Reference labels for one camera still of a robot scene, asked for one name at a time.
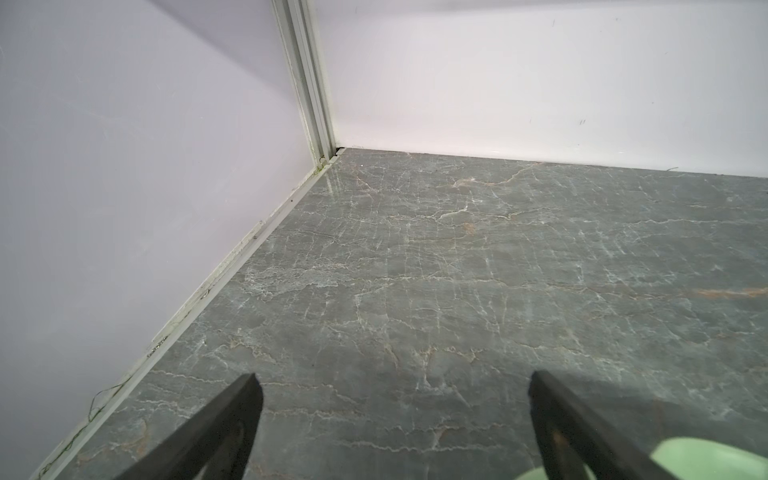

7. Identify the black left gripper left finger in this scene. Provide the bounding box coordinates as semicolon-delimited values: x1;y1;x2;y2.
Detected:
118;373;264;479

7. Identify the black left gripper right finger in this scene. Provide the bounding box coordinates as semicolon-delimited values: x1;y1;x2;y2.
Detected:
528;370;673;480

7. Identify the green wavy fruit bowl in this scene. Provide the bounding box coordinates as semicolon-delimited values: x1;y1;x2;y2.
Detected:
521;437;767;479

